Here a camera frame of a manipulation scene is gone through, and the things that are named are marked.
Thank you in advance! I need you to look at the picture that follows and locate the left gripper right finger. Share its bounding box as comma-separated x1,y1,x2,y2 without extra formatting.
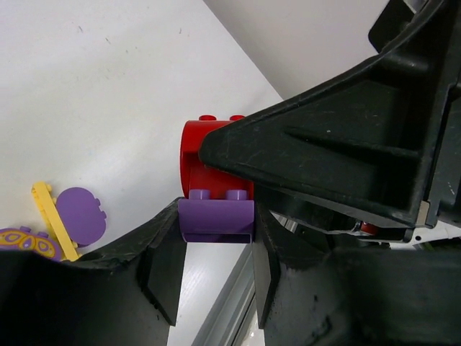
253,205,460,345

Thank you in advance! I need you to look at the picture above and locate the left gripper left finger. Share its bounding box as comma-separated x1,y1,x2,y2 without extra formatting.
1,201,187,345

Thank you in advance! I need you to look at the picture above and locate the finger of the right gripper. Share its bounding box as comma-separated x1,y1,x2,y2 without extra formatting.
199,1,460,231

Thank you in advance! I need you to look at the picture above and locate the purple curved lego base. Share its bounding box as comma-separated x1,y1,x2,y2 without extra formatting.
178,189,255,244

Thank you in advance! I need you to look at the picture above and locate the red rounded lego block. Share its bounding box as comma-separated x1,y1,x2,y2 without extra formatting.
179,114,255,201

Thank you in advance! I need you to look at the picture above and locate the yellow flat lego plate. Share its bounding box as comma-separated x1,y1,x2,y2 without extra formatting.
32,182,80,262

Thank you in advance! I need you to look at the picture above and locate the purple rounded lego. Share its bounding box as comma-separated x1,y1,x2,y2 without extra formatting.
55,187,107,247

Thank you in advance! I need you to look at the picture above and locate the purple patterned wedge lego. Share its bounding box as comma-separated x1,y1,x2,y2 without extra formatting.
1,226,64,262

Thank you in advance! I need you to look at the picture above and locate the aluminium rail frame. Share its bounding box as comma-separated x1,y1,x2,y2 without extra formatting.
192,244,256,346

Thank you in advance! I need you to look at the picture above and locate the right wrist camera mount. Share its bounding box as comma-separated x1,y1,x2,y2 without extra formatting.
352,219,461,252

